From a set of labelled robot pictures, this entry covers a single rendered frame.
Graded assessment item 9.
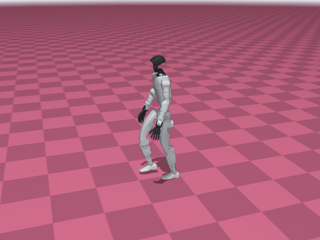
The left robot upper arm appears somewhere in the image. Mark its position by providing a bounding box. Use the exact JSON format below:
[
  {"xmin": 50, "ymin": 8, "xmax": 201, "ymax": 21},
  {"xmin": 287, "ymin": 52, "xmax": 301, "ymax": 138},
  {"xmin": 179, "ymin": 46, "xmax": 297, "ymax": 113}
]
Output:
[{"xmin": 161, "ymin": 78, "xmax": 171, "ymax": 106}]

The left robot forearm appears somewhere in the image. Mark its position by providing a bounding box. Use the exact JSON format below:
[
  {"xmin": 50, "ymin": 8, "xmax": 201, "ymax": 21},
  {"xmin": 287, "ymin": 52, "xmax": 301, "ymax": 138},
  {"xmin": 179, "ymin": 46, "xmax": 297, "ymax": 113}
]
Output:
[{"xmin": 156, "ymin": 101, "xmax": 168, "ymax": 126}]

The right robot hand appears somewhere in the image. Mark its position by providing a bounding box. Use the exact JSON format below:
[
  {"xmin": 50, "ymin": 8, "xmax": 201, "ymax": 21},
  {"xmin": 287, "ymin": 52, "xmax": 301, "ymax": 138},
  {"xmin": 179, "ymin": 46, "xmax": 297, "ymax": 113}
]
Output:
[{"xmin": 137, "ymin": 105, "xmax": 148, "ymax": 123}]

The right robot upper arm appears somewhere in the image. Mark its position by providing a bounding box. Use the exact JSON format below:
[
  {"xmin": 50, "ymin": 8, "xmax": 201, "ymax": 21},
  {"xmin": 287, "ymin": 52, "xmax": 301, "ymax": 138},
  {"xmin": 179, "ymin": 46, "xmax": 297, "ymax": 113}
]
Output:
[{"xmin": 150, "ymin": 72, "xmax": 156, "ymax": 96}]

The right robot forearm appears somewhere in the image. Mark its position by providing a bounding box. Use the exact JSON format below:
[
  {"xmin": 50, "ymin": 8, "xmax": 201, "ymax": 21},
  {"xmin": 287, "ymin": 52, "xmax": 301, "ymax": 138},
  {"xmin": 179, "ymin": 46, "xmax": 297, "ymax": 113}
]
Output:
[{"xmin": 145, "ymin": 92, "xmax": 155, "ymax": 110}]

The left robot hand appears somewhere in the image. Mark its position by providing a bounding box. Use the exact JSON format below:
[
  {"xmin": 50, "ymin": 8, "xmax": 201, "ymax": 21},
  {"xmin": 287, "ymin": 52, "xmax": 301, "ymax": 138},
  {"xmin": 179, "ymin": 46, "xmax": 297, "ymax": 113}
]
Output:
[{"xmin": 149, "ymin": 120, "xmax": 163, "ymax": 140}]

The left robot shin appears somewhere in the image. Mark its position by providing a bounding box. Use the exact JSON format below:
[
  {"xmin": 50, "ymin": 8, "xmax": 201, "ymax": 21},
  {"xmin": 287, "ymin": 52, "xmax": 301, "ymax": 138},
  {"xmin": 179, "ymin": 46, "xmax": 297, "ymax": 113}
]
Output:
[{"xmin": 164, "ymin": 148, "xmax": 176, "ymax": 175}]

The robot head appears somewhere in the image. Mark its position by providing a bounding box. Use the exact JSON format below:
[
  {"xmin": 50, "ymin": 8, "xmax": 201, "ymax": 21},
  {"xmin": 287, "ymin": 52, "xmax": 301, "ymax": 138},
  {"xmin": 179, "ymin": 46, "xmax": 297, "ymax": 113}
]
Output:
[{"xmin": 150, "ymin": 55, "xmax": 166, "ymax": 77}]

